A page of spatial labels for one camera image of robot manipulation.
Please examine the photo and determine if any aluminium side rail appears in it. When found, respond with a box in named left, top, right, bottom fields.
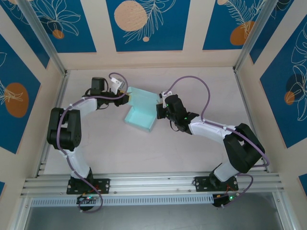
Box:
left=234, top=68, right=269, bottom=173
left=35, top=70, right=71, bottom=178

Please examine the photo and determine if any right black controller board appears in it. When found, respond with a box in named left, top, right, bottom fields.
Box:
left=213, top=193, right=240, bottom=208

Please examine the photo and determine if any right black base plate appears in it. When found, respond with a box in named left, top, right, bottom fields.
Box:
left=193, top=176, right=239, bottom=192

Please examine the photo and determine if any black controller board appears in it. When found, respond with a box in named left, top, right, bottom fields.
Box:
left=213, top=193, right=240, bottom=208
left=76, top=194, right=99, bottom=205

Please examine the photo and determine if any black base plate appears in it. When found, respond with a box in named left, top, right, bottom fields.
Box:
left=66, top=178, right=111, bottom=195
left=193, top=176, right=239, bottom=192

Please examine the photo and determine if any left black controller board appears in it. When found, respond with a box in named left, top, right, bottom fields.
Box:
left=76, top=194, right=99, bottom=205

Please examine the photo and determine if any aluminium cross rail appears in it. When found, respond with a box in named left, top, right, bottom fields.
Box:
left=20, top=171, right=285, bottom=198

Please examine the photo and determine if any grey metal sheet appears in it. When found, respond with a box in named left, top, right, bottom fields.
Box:
left=24, top=193, right=283, bottom=230

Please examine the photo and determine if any blue floral wall panel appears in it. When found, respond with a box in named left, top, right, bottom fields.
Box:
left=106, top=0, right=191, bottom=52
left=202, top=0, right=266, bottom=51
left=0, top=0, right=50, bottom=69
left=25, top=0, right=97, bottom=54
left=0, top=34, right=41, bottom=154
left=260, top=23, right=307, bottom=149
left=249, top=0, right=307, bottom=65

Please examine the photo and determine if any grey slotted cable duct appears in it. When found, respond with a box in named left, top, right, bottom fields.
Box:
left=30, top=194, right=214, bottom=207

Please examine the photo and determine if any aluminium corner post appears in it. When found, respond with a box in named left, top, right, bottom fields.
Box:
left=234, top=0, right=279, bottom=73
left=18, top=0, right=67, bottom=75

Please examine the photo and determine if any light blue paper box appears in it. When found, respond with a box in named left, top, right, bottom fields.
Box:
left=123, top=86, right=161, bottom=133

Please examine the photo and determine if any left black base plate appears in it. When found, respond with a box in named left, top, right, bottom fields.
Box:
left=66, top=178, right=111, bottom=195

